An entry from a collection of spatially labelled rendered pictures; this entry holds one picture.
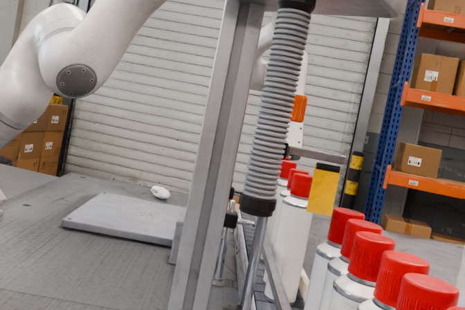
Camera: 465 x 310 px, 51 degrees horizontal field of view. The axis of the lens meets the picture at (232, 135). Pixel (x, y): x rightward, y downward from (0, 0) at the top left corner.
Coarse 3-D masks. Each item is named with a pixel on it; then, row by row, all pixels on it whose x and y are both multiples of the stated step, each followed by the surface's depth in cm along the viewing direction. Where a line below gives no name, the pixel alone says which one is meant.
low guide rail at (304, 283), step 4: (304, 272) 84; (300, 276) 82; (304, 276) 81; (300, 280) 81; (304, 280) 79; (308, 280) 80; (300, 284) 80; (304, 284) 78; (308, 284) 78; (300, 288) 80; (304, 288) 77; (304, 292) 77; (304, 296) 76; (304, 300) 76
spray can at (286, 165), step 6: (288, 162) 96; (294, 162) 98; (282, 168) 96; (288, 168) 96; (294, 168) 96; (282, 174) 96; (288, 174) 96; (282, 180) 96; (282, 186) 95; (276, 198) 96; (276, 204) 96; (276, 210) 96; (270, 222) 96; (270, 228) 96; (270, 234) 96; (270, 240) 96
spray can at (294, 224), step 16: (304, 176) 76; (304, 192) 76; (288, 208) 76; (304, 208) 75; (288, 224) 76; (304, 224) 76; (288, 240) 76; (304, 240) 76; (288, 256) 76; (288, 272) 76; (288, 288) 76
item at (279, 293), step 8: (264, 240) 81; (264, 248) 76; (264, 256) 74; (272, 256) 73; (272, 264) 69; (272, 272) 65; (272, 280) 63; (280, 280) 63; (272, 288) 62; (280, 288) 60; (280, 296) 57; (280, 304) 55; (288, 304) 55
